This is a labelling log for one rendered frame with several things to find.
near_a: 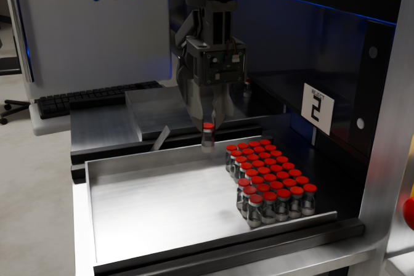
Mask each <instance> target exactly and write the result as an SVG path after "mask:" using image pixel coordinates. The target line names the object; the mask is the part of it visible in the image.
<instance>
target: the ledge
mask: <svg viewBox="0 0 414 276"><path fill-rule="evenodd" d="M385 271H386V272H387V273H388V274H389V275H390V276H414V251H413V252H411V253H406V254H402V255H400V256H395V257H393V258H389V259H387V261H386V266H385Z"/></svg>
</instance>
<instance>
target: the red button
mask: <svg viewBox="0 0 414 276"><path fill-rule="evenodd" d="M402 214H403V217H404V220H405V222H406V223H407V225H408V226H409V227H410V228H411V229H412V230H414V197H411V198H409V199H407V200H406V202H405V203H404V205H403V208H402Z"/></svg>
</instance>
